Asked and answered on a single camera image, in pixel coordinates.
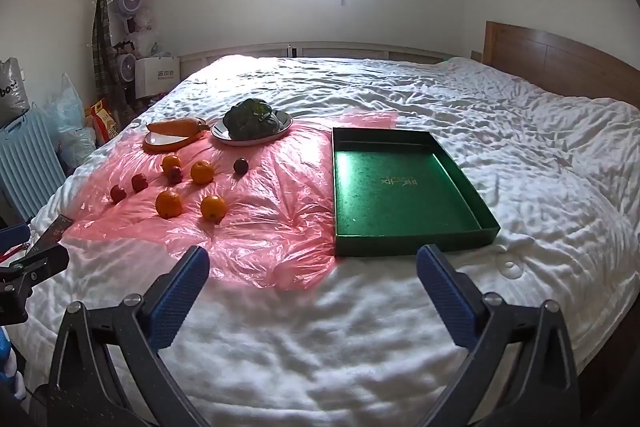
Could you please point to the wooden headboard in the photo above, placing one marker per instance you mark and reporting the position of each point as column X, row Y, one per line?
column 565, row 62

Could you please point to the white panel board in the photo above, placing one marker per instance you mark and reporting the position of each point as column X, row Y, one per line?
column 350, row 51

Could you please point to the small white fan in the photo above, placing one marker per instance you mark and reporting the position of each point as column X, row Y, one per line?
column 131, row 0
column 125, row 67

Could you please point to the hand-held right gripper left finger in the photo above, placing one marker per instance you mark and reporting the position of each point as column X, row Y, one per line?
column 177, row 302

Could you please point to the dark green leafy vegetable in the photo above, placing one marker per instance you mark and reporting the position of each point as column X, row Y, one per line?
column 250, row 119

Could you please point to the carrot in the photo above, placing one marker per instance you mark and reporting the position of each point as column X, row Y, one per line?
column 175, row 126

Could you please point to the plaid scarf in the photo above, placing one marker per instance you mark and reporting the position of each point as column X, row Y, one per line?
column 102, row 42

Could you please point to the red and yellow box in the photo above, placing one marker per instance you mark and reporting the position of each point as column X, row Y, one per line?
column 102, row 119

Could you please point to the pink plastic sheet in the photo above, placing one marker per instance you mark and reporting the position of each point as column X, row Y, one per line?
column 280, row 207

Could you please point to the person's left forearm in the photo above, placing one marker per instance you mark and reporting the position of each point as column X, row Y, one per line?
column 5, row 357

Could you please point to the orange oval plate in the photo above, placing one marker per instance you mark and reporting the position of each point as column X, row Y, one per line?
column 165, row 142

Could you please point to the grey plastic bag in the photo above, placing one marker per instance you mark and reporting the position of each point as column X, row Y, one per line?
column 12, row 89

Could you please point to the dark purple plum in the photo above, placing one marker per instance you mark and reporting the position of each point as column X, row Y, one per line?
column 240, row 165

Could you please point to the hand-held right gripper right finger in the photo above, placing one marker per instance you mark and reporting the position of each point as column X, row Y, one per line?
column 445, row 297

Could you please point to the bed with white quilt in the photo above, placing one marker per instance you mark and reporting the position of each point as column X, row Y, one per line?
column 525, row 167

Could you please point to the light blue plastic bag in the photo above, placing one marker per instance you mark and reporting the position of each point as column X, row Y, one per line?
column 70, row 122

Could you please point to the white round plate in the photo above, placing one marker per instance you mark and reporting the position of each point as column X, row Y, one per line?
column 220, row 133

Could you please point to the large orange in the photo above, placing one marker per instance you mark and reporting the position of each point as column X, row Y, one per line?
column 168, row 204
column 202, row 172

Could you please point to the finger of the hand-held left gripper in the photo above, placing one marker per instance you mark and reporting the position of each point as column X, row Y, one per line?
column 14, row 235
column 42, row 263

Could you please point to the green shallow box tray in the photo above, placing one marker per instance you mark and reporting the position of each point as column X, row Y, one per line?
column 400, row 187

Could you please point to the red plum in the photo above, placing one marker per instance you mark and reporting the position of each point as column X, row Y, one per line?
column 174, row 175
column 118, row 193
column 139, row 182

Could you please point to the white cardboard box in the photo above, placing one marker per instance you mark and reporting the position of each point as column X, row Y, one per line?
column 157, row 76

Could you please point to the light blue ribbed suitcase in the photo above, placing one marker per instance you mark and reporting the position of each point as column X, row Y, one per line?
column 30, row 162

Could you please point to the small orange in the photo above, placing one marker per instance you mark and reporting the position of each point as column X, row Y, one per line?
column 171, row 162
column 213, row 208

